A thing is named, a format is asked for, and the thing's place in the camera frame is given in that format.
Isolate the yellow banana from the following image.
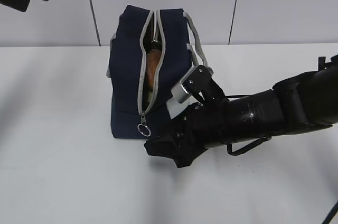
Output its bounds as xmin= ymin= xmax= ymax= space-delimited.
xmin=148 ymin=40 xmax=162 ymax=52

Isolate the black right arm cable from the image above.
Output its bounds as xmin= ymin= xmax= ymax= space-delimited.
xmin=226 ymin=94 xmax=338 ymax=224

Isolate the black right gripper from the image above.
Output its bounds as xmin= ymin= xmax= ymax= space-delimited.
xmin=144 ymin=96 xmax=254 ymax=168

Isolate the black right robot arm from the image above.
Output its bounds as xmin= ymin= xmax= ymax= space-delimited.
xmin=144 ymin=57 xmax=337 ymax=168

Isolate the brown bread loaf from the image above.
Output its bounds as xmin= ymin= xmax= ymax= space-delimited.
xmin=146 ymin=49 xmax=161 ymax=89

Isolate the navy and white lunch bag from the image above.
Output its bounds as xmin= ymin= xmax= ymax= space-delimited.
xmin=107 ymin=5 xmax=208 ymax=139

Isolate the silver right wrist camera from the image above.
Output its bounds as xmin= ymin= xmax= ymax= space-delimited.
xmin=171 ymin=64 xmax=227 ymax=106

